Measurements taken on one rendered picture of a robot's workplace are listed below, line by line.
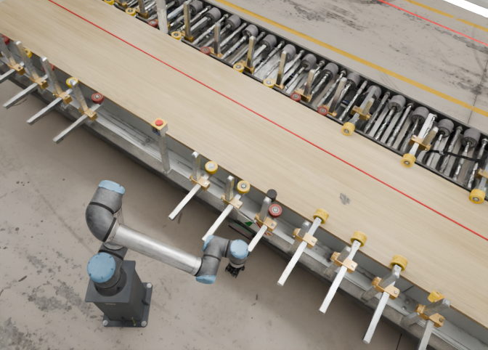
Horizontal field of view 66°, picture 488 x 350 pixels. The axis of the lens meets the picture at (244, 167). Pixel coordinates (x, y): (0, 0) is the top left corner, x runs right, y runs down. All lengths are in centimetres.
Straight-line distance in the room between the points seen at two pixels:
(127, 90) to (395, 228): 205
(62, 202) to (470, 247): 305
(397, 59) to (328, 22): 100
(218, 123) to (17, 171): 198
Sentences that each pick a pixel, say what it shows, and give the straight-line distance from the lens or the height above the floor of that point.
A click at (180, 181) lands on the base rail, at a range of 262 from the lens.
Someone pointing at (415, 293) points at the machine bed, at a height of 69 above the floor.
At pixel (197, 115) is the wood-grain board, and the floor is 90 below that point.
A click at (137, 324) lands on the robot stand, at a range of 302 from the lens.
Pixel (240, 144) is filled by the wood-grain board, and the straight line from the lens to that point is 255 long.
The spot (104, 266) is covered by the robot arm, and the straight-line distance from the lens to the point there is 226.
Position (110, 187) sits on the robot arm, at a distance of 179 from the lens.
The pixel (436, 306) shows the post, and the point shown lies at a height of 110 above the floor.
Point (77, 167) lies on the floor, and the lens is 370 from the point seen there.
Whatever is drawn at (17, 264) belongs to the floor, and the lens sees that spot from 344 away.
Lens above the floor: 294
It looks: 56 degrees down
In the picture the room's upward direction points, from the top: 8 degrees clockwise
